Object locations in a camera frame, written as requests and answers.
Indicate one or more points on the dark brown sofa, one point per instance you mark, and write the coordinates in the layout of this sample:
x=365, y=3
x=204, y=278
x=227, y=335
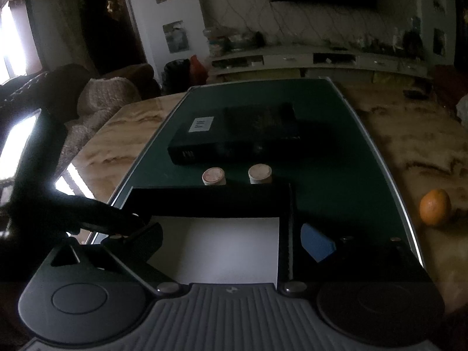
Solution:
x=55, y=80

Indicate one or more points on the dark wooden door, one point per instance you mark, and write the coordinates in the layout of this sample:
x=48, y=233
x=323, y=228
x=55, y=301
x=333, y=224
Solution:
x=106, y=36

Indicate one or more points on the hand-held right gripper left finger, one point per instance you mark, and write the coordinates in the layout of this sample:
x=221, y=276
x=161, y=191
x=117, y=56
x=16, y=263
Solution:
x=146, y=242

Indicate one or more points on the dark framed wall picture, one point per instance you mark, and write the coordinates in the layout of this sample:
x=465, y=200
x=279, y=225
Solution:
x=440, y=42

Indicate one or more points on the round jar beige lid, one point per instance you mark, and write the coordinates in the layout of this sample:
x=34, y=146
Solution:
x=260, y=173

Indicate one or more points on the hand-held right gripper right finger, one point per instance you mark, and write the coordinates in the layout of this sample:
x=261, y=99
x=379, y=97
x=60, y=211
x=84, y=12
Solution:
x=316, y=243

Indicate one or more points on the black box white interior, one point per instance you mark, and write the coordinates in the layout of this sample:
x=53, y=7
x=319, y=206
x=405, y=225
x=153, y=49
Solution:
x=219, y=245

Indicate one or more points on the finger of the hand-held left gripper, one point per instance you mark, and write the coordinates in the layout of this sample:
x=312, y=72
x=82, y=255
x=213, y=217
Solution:
x=109, y=215

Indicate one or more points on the black trash bin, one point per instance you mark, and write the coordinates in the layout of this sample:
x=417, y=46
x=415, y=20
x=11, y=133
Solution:
x=176, y=76

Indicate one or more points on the white knit cloth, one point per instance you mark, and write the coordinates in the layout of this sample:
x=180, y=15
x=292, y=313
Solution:
x=463, y=106

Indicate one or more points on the orange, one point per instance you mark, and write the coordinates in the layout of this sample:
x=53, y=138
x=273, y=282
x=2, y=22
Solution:
x=435, y=206

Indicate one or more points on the reddish sofa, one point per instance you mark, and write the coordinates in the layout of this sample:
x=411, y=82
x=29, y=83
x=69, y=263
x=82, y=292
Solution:
x=448, y=78

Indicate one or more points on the red bag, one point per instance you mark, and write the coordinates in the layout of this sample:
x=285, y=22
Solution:
x=198, y=71

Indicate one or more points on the beige knit blanket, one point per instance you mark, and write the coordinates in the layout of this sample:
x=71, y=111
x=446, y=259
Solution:
x=98, y=98

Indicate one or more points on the green desk mat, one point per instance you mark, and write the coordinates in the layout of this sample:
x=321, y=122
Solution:
x=329, y=161

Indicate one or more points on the black box with label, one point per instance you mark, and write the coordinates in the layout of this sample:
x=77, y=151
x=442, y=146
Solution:
x=256, y=128

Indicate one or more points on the white television cabinet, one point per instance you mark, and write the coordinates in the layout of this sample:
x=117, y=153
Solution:
x=292, y=58

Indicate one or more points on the round jar pinkish lid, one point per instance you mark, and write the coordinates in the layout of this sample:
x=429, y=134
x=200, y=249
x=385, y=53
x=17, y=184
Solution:
x=214, y=176

